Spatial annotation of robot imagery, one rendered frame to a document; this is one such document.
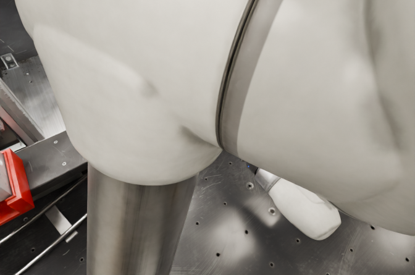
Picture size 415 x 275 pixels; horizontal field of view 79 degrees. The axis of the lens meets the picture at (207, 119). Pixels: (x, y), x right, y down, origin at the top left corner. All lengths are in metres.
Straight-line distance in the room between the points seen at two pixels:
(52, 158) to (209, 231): 0.49
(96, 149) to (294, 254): 0.75
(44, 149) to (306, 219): 0.68
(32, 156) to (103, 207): 0.60
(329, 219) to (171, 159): 0.53
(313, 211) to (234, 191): 0.32
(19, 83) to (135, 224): 0.89
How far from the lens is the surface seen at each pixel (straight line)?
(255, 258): 0.83
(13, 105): 0.75
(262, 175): 0.67
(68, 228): 0.78
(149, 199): 0.21
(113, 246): 0.26
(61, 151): 0.78
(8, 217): 0.74
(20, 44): 1.15
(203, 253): 0.82
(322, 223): 0.64
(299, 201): 0.64
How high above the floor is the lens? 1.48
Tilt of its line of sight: 50 degrees down
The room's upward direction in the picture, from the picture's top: straight up
